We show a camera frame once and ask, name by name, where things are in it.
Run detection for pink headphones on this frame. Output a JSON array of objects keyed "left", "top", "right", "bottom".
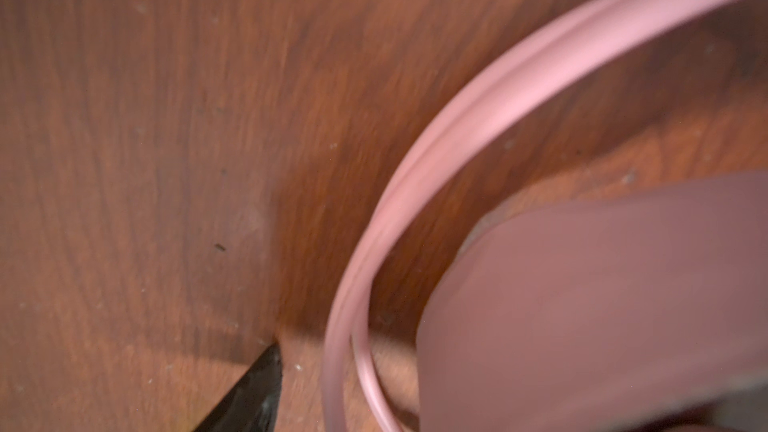
[{"left": 321, "top": 0, "right": 767, "bottom": 431}]

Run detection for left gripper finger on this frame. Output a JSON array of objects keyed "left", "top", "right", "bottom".
[{"left": 194, "top": 343, "right": 283, "bottom": 432}]

